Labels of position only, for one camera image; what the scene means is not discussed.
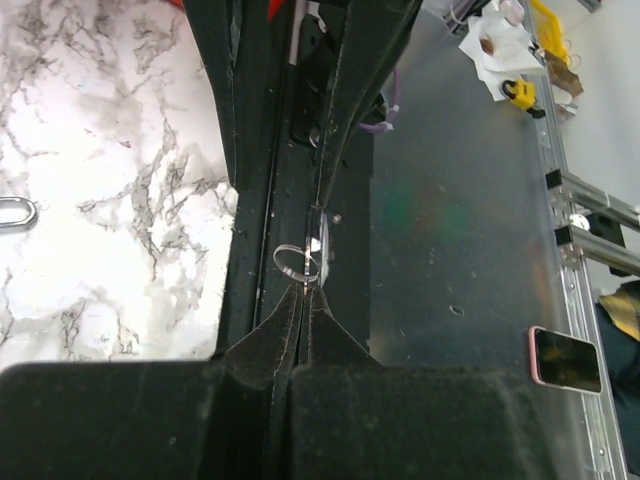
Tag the large brass padlock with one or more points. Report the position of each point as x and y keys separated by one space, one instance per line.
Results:
x=17 y=213

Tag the white crumpled paper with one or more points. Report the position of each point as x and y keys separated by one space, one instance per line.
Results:
x=500 y=47

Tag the aluminium frame rail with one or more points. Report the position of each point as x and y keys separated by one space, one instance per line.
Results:
x=574 y=247

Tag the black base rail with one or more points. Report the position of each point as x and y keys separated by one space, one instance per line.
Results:
x=275 y=210

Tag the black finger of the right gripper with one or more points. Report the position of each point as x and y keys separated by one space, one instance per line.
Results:
x=323 y=341
x=255 y=359

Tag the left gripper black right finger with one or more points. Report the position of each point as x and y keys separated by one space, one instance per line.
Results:
x=374 y=36

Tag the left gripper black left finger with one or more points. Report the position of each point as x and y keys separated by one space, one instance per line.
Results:
x=235 y=42

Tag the yellow padlock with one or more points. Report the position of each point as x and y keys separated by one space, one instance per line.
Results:
x=521 y=94

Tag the silver key with ring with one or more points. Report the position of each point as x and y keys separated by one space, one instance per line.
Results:
x=309 y=263

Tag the pink case smartphone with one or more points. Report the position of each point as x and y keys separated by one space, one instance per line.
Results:
x=564 y=362

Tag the red plastic basket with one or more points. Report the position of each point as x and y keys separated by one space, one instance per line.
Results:
x=273 y=8

